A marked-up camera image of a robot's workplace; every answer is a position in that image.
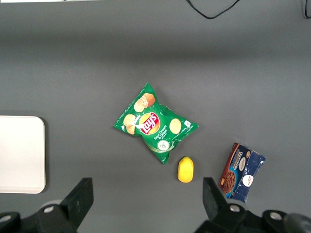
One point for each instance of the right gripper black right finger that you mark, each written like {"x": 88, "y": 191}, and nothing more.
{"x": 218, "y": 213}

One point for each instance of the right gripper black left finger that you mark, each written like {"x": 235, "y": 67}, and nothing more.
{"x": 73, "y": 208}

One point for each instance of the blue chocolate cookie box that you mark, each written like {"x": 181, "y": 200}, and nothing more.
{"x": 243, "y": 172}

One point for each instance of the beige plastic tray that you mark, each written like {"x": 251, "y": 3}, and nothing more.
{"x": 22, "y": 155}

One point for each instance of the yellow lemon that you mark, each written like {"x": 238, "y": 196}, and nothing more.
{"x": 185, "y": 170}

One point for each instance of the green Lay's chip bag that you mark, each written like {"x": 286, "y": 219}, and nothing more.
{"x": 155, "y": 126}

